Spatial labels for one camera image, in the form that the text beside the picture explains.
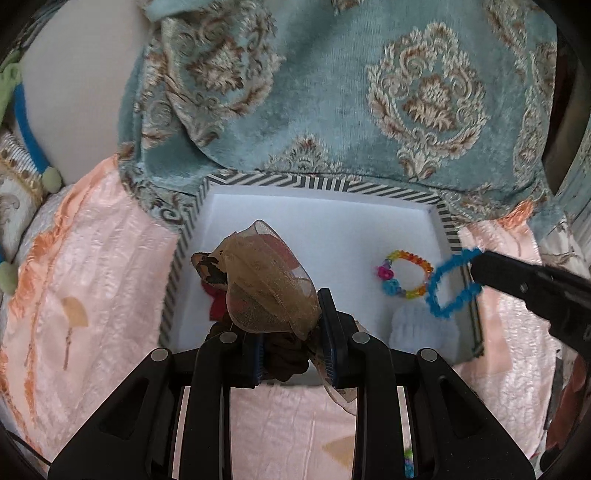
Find striped tray with white inside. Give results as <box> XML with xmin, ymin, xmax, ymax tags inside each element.
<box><xmin>159</xmin><ymin>171</ymin><xmax>485</xmax><ymax>386</ymax></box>

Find beige organza hair bow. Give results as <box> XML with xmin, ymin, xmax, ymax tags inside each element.
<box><xmin>191</xmin><ymin>220</ymin><xmax>358</xmax><ymax>416</ymax></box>

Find green and blue plush toy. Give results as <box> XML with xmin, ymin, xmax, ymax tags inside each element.
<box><xmin>0</xmin><ymin>62</ymin><xmax>63</xmax><ymax>296</ymax></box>

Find rainbow bead bracelet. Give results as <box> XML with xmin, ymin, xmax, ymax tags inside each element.
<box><xmin>376</xmin><ymin>249</ymin><xmax>434</xmax><ymax>301</ymax></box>

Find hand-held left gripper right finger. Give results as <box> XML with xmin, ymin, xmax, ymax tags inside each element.
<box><xmin>318</xmin><ymin>287</ymin><xmax>536</xmax><ymax>480</ymax></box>

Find embroidered floral pillow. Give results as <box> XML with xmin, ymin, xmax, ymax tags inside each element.
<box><xmin>0</xmin><ymin>131</ymin><xmax>47</xmax><ymax>259</ymax></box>

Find red bow hair clip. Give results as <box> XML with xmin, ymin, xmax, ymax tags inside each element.
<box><xmin>201</xmin><ymin>281</ymin><xmax>232</xmax><ymax>321</ymax></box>

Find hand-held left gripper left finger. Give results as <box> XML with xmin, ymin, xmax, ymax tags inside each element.
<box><xmin>47</xmin><ymin>330</ymin><xmax>266</xmax><ymax>480</ymax></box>

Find pink quilted bedspread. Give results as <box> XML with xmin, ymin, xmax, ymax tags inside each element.
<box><xmin>0</xmin><ymin>154</ymin><xmax>561</xmax><ymax>480</ymax></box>

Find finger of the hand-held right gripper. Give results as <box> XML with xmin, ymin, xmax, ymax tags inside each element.
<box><xmin>470</xmin><ymin>250</ymin><xmax>555</xmax><ymax>324</ymax></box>

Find black cable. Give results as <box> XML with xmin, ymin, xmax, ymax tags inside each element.
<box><xmin>7</xmin><ymin>436</ymin><xmax>51</xmax><ymax>464</ymax></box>

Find blue bead bracelet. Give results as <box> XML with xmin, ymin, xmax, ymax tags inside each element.
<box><xmin>425</xmin><ymin>248</ymin><xmax>483</xmax><ymax>319</ymax></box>

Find teal patterned blanket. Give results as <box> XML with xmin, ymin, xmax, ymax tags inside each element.
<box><xmin>117</xmin><ymin>0</ymin><xmax>591</xmax><ymax>236</ymax></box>

